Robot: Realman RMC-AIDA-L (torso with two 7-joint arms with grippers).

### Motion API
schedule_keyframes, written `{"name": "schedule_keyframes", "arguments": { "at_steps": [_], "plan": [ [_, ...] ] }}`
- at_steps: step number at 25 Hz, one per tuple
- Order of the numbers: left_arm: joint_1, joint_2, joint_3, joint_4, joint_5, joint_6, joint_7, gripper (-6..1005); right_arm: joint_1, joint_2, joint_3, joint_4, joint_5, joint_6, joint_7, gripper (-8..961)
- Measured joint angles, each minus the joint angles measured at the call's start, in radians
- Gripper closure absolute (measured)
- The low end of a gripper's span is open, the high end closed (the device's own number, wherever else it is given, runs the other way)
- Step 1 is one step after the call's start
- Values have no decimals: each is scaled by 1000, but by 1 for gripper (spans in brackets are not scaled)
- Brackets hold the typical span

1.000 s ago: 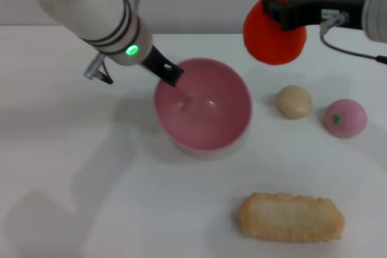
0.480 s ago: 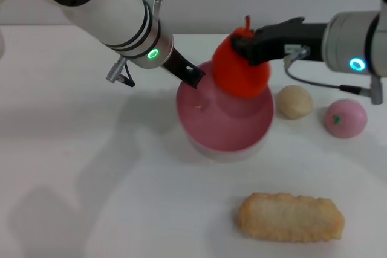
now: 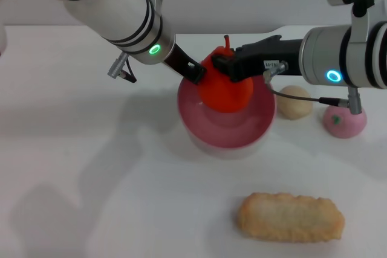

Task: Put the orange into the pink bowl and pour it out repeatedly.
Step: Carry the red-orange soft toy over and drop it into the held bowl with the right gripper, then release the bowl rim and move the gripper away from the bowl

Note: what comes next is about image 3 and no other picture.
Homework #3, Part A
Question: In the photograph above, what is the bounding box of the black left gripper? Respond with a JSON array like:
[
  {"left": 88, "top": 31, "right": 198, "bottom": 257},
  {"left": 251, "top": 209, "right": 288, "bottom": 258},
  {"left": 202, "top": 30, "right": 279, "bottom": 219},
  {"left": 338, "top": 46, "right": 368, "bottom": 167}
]
[{"left": 162, "top": 43, "right": 209, "bottom": 86}]

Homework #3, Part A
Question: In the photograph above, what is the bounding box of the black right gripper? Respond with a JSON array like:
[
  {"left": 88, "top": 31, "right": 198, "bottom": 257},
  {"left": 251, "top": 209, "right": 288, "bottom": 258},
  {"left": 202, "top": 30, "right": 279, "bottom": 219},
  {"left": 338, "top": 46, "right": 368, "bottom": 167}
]
[{"left": 210, "top": 34, "right": 305, "bottom": 83}]

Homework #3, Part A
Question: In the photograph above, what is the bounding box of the orange toy fruit with stem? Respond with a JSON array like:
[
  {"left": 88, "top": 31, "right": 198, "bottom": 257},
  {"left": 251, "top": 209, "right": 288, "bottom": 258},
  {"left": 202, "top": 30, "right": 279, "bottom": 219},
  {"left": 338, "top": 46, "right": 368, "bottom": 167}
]
[{"left": 197, "top": 34, "right": 255, "bottom": 114}]

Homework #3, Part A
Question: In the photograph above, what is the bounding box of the pink plastic bowl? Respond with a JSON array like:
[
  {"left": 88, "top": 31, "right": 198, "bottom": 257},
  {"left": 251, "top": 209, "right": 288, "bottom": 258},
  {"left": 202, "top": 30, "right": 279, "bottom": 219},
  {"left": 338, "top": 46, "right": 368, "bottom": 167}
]
[{"left": 177, "top": 73, "right": 278, "bottom": 160}]

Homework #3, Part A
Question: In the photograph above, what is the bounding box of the beige round toy bun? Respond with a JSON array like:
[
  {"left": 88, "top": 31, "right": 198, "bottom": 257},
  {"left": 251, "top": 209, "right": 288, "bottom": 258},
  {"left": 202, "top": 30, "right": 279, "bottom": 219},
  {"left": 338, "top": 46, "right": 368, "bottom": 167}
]
[{"left": 276, "top": 85, "right": 313, "bottom": 119}]

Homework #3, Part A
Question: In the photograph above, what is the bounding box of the pink toy peach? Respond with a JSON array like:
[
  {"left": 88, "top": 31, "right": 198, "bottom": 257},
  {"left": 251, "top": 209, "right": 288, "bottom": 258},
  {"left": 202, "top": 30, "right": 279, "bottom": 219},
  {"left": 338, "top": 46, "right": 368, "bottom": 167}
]
[{"left": 322, "top": 107, "right": 368, "bottom": 140}]

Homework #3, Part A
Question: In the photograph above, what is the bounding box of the golden toy bread slice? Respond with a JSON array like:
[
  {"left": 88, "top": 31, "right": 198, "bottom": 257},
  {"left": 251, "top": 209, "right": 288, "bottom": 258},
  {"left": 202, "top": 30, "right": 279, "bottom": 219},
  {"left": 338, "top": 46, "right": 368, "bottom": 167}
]
[{"left": 237, "top": 191, "right": 346, "bottom": 243}]

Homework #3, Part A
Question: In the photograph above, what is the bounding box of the grey cable with metal plug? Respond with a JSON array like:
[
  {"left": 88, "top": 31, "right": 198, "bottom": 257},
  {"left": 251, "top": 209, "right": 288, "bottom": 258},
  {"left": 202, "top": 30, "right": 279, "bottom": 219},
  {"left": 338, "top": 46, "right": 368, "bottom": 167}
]
[
  {"left": 106, "top": 52, "right": 137, "bottom": 84},
  {"left": 262, "top": 60, "right": 363, "bottom": 116}
]

